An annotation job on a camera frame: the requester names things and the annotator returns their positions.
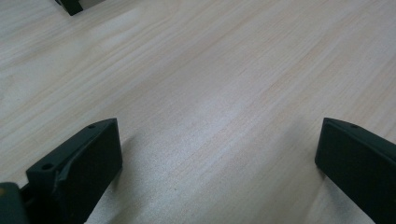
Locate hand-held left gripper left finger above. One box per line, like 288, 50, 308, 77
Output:
20, 118, 123, 224

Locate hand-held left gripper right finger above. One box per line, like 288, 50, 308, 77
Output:
315, 117, 396, 224

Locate black metal two-tier rack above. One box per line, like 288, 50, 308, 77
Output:
55, 0, 84, 17

